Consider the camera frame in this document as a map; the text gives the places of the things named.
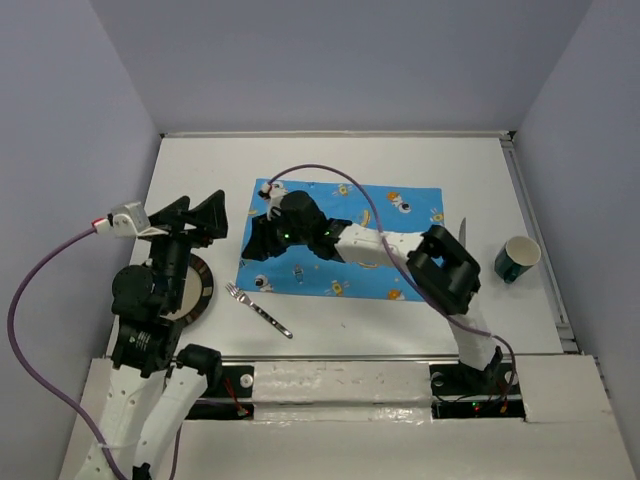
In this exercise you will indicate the teal mug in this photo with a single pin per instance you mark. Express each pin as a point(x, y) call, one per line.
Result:
point(518, 255)

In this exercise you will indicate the blue space-print cloth placemat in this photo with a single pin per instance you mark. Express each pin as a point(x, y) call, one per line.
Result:
point(363, 269)

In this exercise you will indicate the black rimmed dinner plate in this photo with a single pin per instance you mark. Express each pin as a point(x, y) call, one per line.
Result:
point(198, 292)

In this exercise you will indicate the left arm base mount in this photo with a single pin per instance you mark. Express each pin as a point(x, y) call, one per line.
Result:
point(228, 400)

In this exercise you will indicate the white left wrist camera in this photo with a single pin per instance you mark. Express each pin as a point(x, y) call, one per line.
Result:
point(124, 220)

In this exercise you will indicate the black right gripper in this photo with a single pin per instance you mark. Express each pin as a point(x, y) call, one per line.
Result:
point(263, 242)

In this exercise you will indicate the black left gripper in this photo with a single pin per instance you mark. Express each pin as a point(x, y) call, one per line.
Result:
point(211, 216)

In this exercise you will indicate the steel fork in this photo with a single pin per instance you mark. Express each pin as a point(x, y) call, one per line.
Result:
point(241, 296)

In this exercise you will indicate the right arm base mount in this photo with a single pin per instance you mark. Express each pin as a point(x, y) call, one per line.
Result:
point(455, 399)

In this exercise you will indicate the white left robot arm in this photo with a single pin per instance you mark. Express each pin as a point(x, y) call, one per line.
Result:
point(154, 383)

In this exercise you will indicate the steel knife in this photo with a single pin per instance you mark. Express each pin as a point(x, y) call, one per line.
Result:
point(462, 232)

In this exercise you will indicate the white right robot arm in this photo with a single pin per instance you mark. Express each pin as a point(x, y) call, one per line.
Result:
point(434, 262)

